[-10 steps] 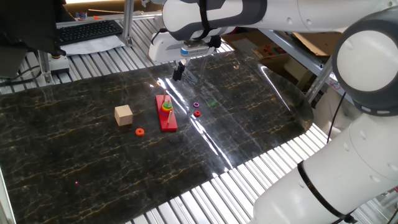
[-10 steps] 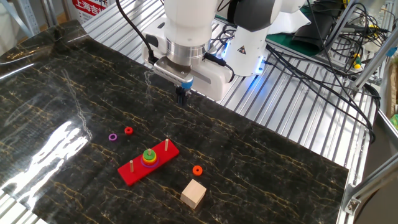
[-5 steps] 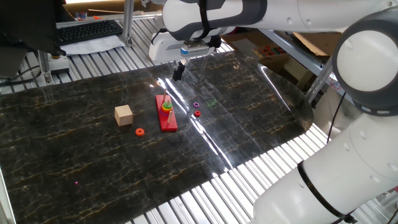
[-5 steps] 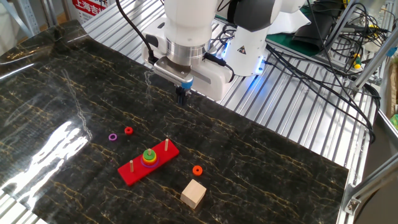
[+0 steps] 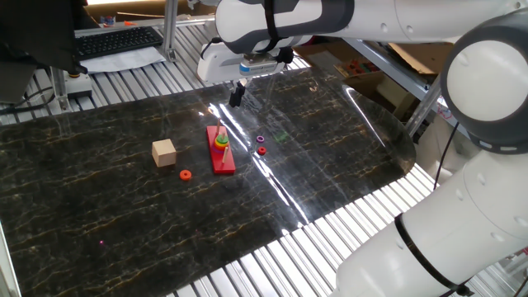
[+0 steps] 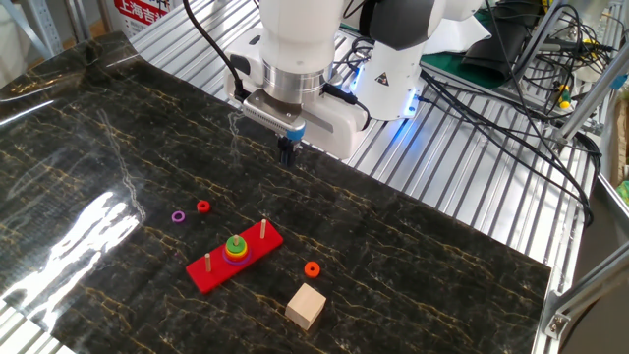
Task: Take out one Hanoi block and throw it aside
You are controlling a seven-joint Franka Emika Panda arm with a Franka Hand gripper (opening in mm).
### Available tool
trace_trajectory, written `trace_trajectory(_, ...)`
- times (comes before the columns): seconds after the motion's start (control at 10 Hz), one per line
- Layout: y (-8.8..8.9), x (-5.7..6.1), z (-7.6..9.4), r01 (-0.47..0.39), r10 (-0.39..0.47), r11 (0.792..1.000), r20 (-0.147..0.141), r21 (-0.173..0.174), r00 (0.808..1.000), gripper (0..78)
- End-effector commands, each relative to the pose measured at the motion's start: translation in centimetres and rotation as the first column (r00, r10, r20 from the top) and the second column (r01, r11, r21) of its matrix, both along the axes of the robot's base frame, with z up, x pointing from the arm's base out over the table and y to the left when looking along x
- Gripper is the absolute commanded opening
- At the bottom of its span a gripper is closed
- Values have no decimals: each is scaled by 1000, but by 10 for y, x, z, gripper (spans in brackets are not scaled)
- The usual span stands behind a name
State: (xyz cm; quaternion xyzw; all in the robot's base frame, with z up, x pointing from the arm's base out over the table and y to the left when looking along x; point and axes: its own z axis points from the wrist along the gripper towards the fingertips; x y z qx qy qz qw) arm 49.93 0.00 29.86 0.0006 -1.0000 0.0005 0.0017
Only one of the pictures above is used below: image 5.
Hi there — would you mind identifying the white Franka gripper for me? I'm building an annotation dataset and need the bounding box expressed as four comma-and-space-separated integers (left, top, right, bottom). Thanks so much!
196, 40, 286, 108

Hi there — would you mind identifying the red Hanoi base with pegs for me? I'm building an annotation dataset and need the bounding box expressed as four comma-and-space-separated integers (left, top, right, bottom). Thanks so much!
205, 118, 237, 176

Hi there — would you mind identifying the plain wooden cube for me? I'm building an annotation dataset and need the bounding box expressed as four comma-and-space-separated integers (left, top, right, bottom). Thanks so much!
151, 139, 177, 168

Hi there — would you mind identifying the white paper sheet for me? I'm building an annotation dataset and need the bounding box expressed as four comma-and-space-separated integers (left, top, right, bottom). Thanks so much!
80, 45, 167, 74

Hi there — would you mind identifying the tray of coloured blocks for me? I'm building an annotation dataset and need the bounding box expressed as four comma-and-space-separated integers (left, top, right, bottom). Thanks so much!
333, 57, 383, 79

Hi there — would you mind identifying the brown cardboard board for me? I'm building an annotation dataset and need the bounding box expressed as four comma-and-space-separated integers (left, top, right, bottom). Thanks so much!
84, 0, 218, 24

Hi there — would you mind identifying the black computer keyboard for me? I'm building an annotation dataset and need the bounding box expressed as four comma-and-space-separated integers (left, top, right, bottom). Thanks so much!
74, 26, 165, 62

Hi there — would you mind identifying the open cardboard box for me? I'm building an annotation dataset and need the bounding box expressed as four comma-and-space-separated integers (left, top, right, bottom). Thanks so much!
293, 40, 417, 120

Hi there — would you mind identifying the white emergency stop box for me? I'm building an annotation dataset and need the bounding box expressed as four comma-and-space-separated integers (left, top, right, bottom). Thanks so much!
64, 70, 94, 100

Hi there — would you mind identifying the black marble pattern mat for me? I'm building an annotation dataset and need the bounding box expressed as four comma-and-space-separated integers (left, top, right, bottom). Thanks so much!
0, 65, 417, 297

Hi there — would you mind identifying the black computer monitor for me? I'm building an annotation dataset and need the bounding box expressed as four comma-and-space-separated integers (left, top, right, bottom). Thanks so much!
0, 0, 90, 75

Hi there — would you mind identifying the grey monitor base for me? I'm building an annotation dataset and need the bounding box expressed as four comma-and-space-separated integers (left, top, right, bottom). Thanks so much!
0, 61, 38, 104

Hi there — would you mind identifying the silver gripper-mounted camera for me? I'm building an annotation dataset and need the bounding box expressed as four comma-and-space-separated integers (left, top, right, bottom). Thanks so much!
238, 54, 286, 78

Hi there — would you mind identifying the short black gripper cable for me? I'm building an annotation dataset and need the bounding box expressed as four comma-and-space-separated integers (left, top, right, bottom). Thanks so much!
200, 35, 224, 59

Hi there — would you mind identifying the black camera cable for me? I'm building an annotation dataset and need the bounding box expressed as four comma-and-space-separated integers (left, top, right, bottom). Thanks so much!
271, 40, 475, 297

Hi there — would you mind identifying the horizontal aluminium rail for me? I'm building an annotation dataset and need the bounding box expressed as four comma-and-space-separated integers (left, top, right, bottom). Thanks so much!
73, 15, 216, 39

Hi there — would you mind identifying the upright aluminium profile post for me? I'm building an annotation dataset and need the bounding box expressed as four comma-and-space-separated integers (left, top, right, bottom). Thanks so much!
159, 0, 179, 63

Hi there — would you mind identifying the aluminium frame rail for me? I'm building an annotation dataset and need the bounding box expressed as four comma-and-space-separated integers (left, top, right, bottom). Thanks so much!
342, 37, 439, 91

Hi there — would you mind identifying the aluminium monitor stand post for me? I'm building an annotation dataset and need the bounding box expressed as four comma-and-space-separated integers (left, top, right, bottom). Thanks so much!
51, 68, 71, 112

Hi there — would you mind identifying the diagonal aluminium frame post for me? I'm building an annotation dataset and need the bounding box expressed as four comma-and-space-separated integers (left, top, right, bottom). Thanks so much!
406, 76, 445, 138

